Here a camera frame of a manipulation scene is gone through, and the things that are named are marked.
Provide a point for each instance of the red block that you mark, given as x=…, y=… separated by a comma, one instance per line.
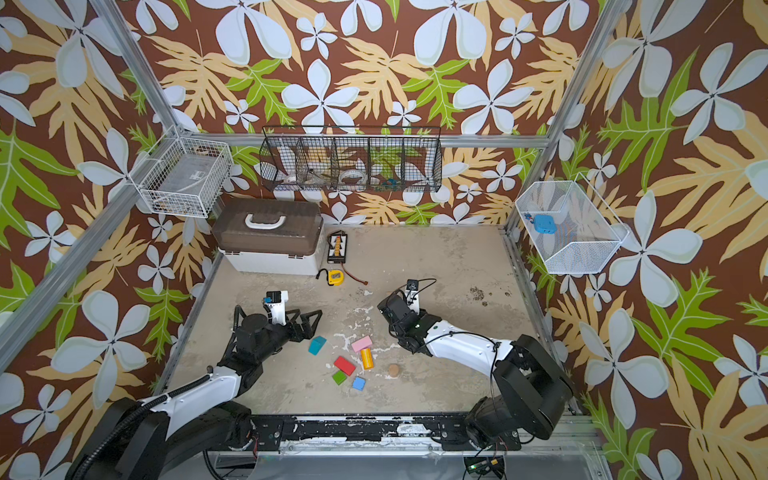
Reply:
x=344, y=365

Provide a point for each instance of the teal wedge block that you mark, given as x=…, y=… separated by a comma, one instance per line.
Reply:
x=316, y=345

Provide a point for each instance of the black wire basket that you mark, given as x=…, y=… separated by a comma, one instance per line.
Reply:
x=351, y=158

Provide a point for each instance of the black orange battery charger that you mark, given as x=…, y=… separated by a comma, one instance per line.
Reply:
x=337, y=246

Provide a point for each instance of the pink block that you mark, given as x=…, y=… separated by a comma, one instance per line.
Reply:
x=362, y=344

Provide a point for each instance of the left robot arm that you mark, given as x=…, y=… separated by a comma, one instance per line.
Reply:
x=140, y=439

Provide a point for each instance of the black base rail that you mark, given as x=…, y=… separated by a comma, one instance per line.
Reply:
x=409, y=433

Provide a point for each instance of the blue block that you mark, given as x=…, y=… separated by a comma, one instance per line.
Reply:
x=359, y=384

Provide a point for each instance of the blue object in basket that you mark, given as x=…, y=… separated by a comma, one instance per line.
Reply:
x=544, y=224

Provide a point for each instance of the brown lid tool box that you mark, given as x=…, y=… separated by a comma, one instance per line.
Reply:
x=270, y=236

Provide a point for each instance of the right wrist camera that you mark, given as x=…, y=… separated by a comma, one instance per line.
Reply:
x=412, y=295

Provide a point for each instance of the orange block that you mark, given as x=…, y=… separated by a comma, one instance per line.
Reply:
x=367, y=358

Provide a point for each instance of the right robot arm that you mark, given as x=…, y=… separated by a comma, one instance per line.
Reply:
x=532, y=389

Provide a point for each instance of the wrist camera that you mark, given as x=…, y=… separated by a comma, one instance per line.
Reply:
x=412, y=295
x=274, y=303

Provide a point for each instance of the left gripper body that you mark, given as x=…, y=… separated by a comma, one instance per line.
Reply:
x=278, y=336

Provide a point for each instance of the yellow tape measure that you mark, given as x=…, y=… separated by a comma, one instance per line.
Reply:
x=333, y=277

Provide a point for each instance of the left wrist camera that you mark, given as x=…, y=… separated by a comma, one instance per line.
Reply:
x=274, y=303

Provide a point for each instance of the white mesh basket right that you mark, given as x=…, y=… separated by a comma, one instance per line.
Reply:
x=589, y=232

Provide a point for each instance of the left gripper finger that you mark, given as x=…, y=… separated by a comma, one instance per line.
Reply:
x=238, y=316
x=302, y=326

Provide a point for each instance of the white wire basket left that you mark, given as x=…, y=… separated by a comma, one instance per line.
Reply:
x=182, y=175

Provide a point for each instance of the green block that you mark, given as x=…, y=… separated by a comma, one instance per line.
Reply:
x=339, y=377

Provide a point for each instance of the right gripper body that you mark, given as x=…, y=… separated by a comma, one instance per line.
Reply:
x=395, y=309

